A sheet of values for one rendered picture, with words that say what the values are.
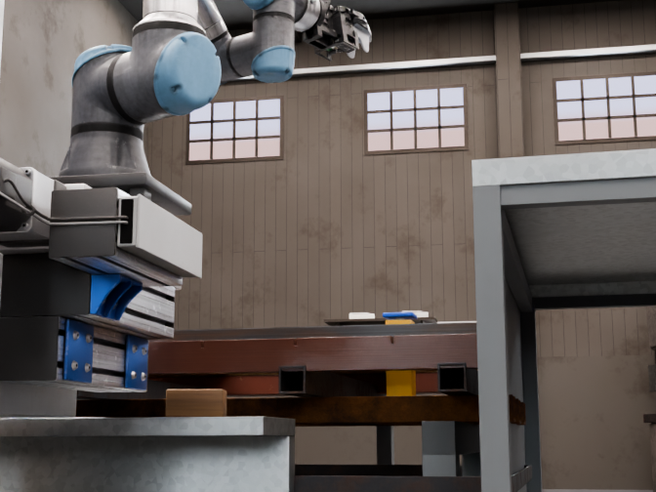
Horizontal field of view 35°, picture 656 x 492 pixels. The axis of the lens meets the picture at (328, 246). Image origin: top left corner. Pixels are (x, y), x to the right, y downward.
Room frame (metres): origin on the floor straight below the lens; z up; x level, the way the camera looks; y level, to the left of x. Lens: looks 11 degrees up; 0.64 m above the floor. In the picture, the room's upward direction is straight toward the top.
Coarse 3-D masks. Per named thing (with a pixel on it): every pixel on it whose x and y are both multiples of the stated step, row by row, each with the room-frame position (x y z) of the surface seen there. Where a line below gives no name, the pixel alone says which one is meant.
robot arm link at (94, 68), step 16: (96, 48) 1.59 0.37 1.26; (112, 48) 1.59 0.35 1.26; (128, 48) 1.60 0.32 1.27; (80, 64) 1.59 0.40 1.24; (96, 64) 1.58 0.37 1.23; (112, 64) 1.56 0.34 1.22; (80, 80) 1.60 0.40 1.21; (96, 80) 1.57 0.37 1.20; (112, 80) 1.55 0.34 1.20; (80, 96) 1.60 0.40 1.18; (96, 96) 1.58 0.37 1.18; (112, 96) 1.56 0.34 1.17; (80, 112) 1.59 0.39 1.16; (96, 112) 1.58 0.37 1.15; (112, 112) 1.58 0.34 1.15
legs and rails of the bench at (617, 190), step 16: (512, 192) 1.49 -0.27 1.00; (528, 192) 1.48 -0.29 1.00; (544, 192) 1.48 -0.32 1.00; (560, 192) 1.47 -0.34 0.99; (576, 192) 1.47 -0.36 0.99; (592, 192) 1.46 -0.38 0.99; (608, 192) 1.46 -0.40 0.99; (624, 192) 1.45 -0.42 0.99; (640, 192) 1.45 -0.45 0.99; (512, 208) 1.51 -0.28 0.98; (544, 304) 2.71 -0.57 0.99; (560, 304) 2.70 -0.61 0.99; (576, 304) 2.69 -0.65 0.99; (592, 304) 2.68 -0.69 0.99; (608, 304) 2.67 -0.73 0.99; (624, 304) 2.67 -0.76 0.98; (640, 304) 2.66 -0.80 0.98
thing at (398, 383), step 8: (392, 320) 2.03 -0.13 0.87; (400, 320) 2.03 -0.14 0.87; (408, 320) 2.03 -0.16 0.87; (392, 376) 2.03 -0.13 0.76; (400, 376) 2.03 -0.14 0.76; (408, 376) 2.03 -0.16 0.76; (392, 384) 2.03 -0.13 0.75; (400, 384) 2.03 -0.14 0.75; (408, 384) 2.03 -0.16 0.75; (392, 392) 2.03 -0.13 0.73; (400, 392) 2.03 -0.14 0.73; (408, 392) 2.03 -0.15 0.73
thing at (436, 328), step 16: (176, 336) 2.00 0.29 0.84; (192, 336) 2.00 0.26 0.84; (208, 336) 1.99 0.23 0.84; (224, 336) 1.98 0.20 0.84; (240, 336) 1.97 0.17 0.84; (256, 336) 1.97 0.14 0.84; (272, 336) 1.96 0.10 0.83; (288, 336) 1.95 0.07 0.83; (304, 336) 1.95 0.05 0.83; (320, 336) 1.94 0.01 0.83; (336, 336) 1.93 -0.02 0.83; (352, 336) 1.92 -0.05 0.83
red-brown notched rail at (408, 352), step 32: (160, 352) 1.96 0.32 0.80; (192, 352) 1.95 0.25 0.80; (224, 352) 1.94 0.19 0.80; (256, 352) 1.92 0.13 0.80; (288, 352) 1.91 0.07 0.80; (320, 352) 1.89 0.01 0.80; (352, 352) 1.88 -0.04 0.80; (384, 352) 1.87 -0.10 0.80; (416, 352) 1.85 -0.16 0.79; (448, 352) 1.84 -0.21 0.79
